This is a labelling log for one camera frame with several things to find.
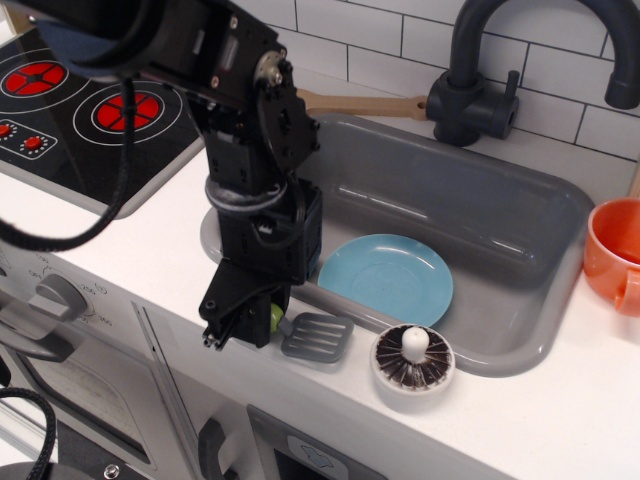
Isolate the black braided cable lower left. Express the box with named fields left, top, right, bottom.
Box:
left=0, top=387, right=59, bottom=480

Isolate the wooden corner post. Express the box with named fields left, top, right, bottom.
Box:
left=1, top=0, right=36, bottom=35

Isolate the wooden spoon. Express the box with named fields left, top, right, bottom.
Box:
left=297, top=89, right=427, bottom=121

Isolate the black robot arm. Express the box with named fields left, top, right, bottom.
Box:
left=15, top=1, right=322, bottom=348

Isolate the dark grey toy faucet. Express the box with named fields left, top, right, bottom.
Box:
left=426, top=0, right=639, bottom=147

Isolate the black cabinet door handle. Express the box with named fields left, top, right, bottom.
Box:
left=198, top=417, right=239, bottom=480

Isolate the blue plastic plate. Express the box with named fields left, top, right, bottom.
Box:
left=318, top=234, right=454, bottom=327

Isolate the black toy stove top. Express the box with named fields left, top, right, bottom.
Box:
left=1, top=30, right=203, bottom=217

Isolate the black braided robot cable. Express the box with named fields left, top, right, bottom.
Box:
left=0, top=74, right=139, bottom=252

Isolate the grey oven door handle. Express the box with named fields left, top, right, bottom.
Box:
left=1, top=303, right=83, bottom=363

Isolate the white toy mushroom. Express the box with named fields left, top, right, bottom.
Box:
left=369, top=324, right=456, bottom=401

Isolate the grey oven knob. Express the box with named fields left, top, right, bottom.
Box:
left=27, top=274, right=88, bottom=322

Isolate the grey plastic sink basin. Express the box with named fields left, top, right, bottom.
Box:
left=199, top=112, right=596, bottom=378

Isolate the orange plastic cup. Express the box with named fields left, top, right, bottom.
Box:
left=583, top=197, right=639, bottom=317

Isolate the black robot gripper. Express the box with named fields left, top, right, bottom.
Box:
left=199, top=182, right=323, bottom=349

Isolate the green handled grey spatula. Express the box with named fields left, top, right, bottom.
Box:
left=270, top=304, right=354, bottom=364

